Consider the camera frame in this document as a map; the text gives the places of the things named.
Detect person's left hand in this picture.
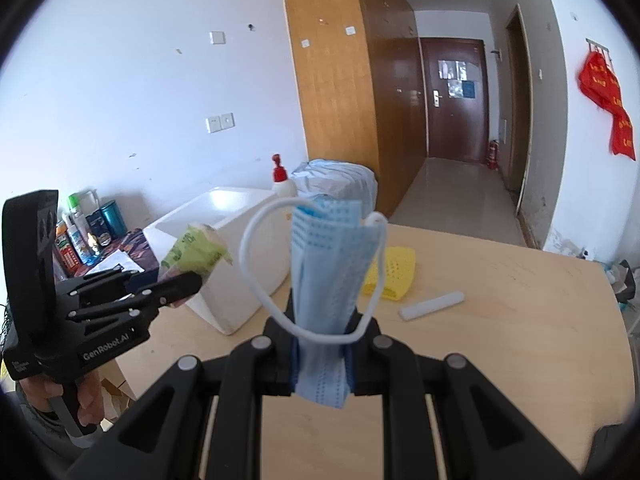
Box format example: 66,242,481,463
4,356,104,439

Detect red fire extinguisher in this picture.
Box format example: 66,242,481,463
486,140,499,170

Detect yellow foam fruit net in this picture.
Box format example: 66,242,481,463
361,246,416,301

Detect bottles on side table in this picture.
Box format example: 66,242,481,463
54,188,128,278

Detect white lotion pump bottle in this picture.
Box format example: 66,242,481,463
272,154,297,198

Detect dark brown entrance door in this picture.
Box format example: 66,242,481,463
421,38,489,164

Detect green floral tissue pack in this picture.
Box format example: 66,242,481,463
158,223,233,283

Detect white wall switch pair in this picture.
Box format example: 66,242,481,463
205,113,235,133

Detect light wood wardrobe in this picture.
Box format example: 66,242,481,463
284,0,426,216

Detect red hanging cloth bags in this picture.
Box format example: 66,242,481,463
578,50,636,162

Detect blue surgical face masks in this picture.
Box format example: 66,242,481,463
237,195,390,411

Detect light blue fabric bundle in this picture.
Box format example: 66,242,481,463
291,159,378,217

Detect white foam tube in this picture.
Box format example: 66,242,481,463
398,292,465,321

